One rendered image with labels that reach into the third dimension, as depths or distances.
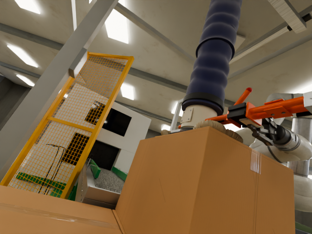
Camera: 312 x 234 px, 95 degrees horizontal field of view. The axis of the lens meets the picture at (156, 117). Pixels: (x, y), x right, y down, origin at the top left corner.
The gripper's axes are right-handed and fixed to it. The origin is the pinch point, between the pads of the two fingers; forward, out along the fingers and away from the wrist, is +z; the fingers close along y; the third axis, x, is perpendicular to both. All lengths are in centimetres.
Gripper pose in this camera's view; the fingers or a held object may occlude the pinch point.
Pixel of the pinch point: (249, 115)
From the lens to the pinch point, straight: 63.8
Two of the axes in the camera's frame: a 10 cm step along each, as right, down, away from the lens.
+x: -4.5, 1.9, 8.7
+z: -8.4, -4.2, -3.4
